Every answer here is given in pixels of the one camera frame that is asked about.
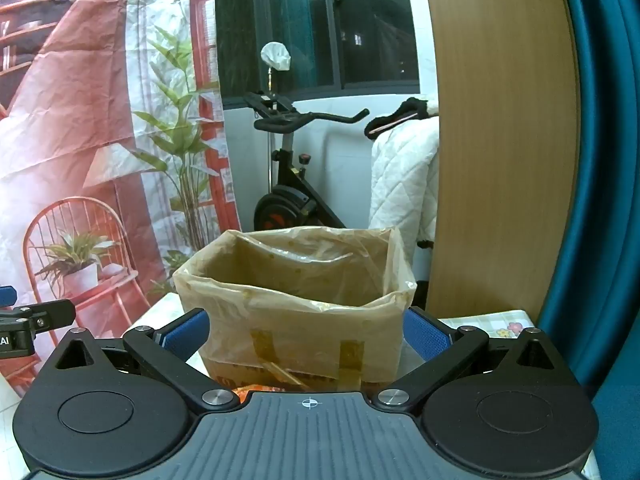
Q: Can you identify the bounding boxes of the brown cardboard box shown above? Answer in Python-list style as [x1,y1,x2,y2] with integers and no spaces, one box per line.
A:
[180,230,408,395]

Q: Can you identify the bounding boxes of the dark window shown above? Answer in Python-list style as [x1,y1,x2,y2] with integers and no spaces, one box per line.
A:
[212,0,421,96]

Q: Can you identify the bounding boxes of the wooden board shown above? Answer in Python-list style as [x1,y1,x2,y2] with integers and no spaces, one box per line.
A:
[422,0,583,318]

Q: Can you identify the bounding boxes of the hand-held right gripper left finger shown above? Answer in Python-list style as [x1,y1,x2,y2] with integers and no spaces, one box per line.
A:
[52,308,241,413]

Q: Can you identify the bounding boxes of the clear plastic bag liner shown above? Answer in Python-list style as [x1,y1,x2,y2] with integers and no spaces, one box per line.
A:
[172,227,418,383]

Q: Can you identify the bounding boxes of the teal curtain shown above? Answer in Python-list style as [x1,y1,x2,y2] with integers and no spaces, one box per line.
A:
[537,0,640,480]

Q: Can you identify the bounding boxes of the printed red backdrop cloth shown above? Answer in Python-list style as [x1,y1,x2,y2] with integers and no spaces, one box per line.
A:
[0,0,243,401]

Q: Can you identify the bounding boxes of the orange red snack packet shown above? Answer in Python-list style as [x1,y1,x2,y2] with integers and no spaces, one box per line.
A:
[231,381,286,403]

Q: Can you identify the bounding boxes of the black exercise bike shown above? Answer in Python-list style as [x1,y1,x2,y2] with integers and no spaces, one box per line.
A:
[243,91,371,235]

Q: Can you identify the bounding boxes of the white quilted blanket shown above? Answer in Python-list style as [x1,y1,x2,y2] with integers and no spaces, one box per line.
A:
[369,119,441,248]

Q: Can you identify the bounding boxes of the black fuzzy garment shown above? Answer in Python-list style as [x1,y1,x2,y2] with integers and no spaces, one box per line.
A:
[364,96,441,138]

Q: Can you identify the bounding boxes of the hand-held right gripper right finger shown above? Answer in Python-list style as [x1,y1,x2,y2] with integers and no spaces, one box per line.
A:
[372,307,567,413]

